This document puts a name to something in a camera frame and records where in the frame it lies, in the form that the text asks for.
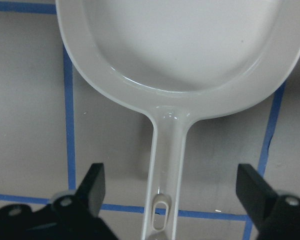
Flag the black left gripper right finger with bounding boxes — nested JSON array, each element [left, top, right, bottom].
[[235, 163, 300, 240]]

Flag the beige plastic dustpan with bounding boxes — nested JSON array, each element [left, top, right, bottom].
[[55, 0, 300, 240]]

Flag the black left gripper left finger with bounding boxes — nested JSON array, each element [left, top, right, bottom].
[[0, 163, 117, 240]]

